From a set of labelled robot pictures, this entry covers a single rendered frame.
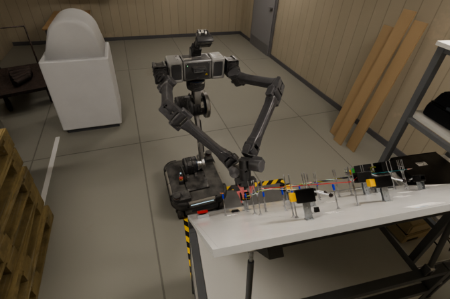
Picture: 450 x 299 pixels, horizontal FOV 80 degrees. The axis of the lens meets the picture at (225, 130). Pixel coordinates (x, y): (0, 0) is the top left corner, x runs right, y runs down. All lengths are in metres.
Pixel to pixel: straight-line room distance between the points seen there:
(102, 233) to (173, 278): 0.78
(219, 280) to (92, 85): 2.80
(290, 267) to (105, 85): 2.92
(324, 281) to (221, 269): 0.53
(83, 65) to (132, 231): 1.96
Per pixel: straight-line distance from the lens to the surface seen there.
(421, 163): 2.06
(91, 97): 3.74
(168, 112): 1.37
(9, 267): 2.37
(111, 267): 2.58
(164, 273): 2.46
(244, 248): 0.65
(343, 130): 3.89
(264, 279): 1.56
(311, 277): 1.63
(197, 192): 2.59
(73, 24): 3.47
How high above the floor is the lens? 2.19
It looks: 36 degrees down
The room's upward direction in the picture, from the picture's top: 4 degrees clockwise
